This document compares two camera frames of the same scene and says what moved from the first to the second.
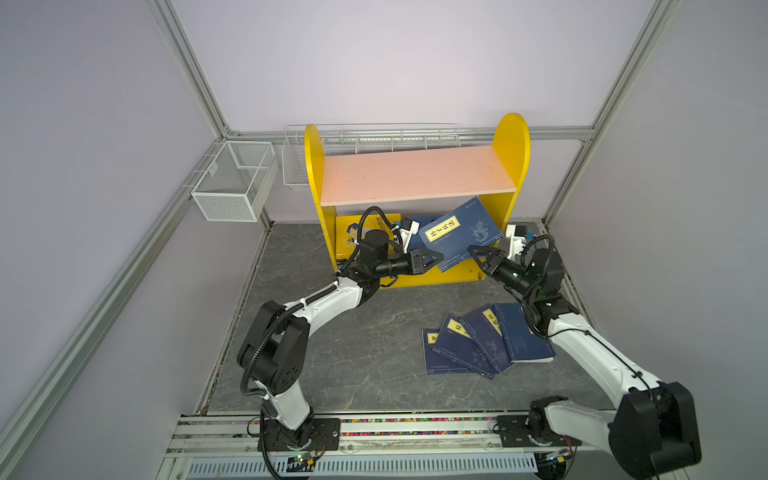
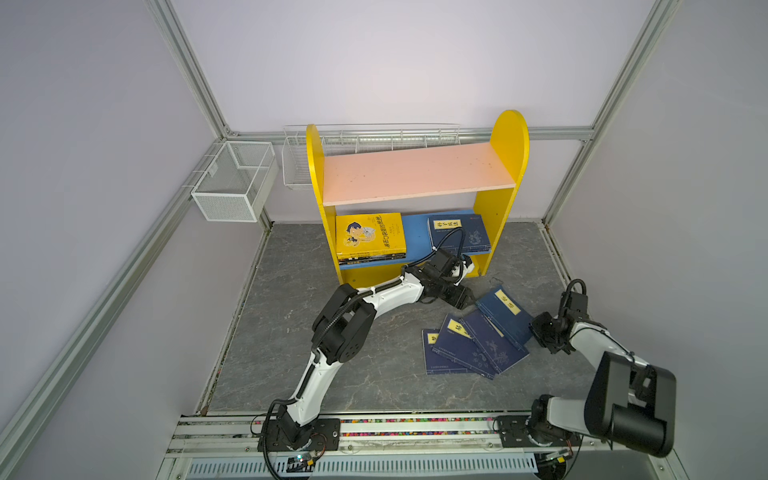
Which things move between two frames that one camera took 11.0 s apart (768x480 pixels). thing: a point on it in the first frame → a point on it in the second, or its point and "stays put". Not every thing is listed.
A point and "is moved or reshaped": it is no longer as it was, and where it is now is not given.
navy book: (469, 225) is moved or reshaped
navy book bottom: (456, 341) stays put
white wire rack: (358, 139) stays put
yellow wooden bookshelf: (493, 173) stays put
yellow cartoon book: (347, 232) stays put
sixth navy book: (435, 361) stays put
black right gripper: (495, 264) → (535, 325)
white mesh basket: (236, 183) stays put
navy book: (523, 344) is moved or reshaped
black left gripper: (416, 262) → (460, 299)
